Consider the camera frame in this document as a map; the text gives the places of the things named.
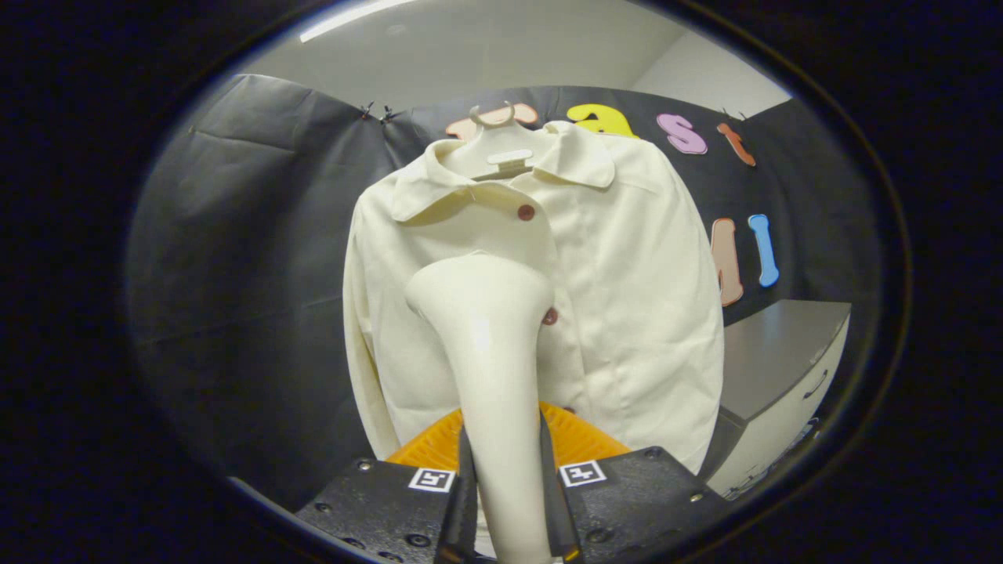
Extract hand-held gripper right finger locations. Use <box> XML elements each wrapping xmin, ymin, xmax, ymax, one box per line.
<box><xmin>538</xmin><ymin>402</ymin><xmax>733</xmax><ymax>564</ymax></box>

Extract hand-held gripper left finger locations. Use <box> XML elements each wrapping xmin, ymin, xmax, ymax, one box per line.
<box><xmin>296</xmin><ymin>407</ymin><xmax>479</xmax><ymax>564</ymax></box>

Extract white garment steamer head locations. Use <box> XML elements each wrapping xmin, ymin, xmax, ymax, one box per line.
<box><xmin>404</xmin><ymin>252</ymin><xmax>556</xmax><ymax>564</ymax></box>

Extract cream button-up shirt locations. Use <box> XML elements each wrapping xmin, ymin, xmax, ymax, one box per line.
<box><xmin>342</xmin><ymin>120</ymin><xmax>726</xmax><ymax>475</ymax></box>

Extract cream plastic clothes hanger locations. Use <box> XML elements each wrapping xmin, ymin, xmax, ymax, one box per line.
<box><xmin>441</xmin><ymin>102</ymin><xmax>553</xmax><ymax>183</ymax></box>

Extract grey-topped white cabinet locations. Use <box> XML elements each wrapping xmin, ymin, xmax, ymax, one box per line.
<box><xmin>697</xmin><ymin>299</ymin><xmax>853</xmax><ymax>498</ymax></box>

